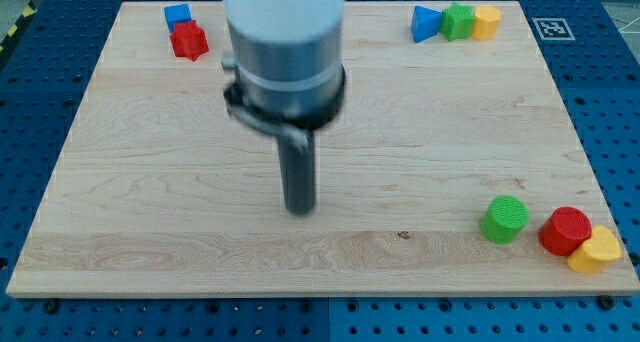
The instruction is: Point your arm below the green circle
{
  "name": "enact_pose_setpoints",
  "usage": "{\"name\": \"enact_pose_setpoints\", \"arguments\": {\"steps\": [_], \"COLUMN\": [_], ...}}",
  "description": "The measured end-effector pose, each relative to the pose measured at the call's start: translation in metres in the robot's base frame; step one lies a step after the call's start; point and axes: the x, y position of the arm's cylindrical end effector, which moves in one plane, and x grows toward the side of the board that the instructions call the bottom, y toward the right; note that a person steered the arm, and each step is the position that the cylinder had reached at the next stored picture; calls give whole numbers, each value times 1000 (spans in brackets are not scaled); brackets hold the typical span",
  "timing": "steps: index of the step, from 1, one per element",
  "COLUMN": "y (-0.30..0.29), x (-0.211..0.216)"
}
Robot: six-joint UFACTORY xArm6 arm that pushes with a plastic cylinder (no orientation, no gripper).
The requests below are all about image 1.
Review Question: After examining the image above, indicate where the green star block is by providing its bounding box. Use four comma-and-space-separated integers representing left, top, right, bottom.
439, 2, 475, 41

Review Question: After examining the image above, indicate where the yellow hexagon block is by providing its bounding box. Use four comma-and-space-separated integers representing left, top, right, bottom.
471, 5, 502, 41

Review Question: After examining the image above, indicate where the yellow heart block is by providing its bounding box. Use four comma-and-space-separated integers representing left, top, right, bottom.
567, 225, 622, 274

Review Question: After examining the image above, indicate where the white fiducial marker tag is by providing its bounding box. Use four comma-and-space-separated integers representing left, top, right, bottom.
533, 17, 575, 41

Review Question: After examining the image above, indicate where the red cylinder block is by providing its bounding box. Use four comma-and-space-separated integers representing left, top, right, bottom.
538, 206, 592, 256

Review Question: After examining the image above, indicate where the blue cube block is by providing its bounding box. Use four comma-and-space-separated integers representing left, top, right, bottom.
164, 3, 192, 33

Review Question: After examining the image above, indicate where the red star block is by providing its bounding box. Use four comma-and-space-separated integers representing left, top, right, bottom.
170, 20, 210, 61

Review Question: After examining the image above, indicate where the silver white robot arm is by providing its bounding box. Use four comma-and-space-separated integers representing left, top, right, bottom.
222, 0, 346, 130

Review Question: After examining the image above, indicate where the green cylinder block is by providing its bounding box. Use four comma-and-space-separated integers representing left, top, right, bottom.
480, 195, 529, 245

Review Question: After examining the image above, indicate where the blue triangle block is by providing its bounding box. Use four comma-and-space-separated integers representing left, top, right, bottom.
411, 5, 442, 43

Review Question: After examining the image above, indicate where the light wooden board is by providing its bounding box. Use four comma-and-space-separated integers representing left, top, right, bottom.
7, 1, 639, 299

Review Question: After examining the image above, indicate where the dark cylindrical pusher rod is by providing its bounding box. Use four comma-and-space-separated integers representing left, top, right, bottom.
277, 130, 316, 216

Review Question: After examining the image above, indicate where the yellow black hazard tape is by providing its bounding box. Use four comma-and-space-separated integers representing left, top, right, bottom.
1, 0, 37, 57

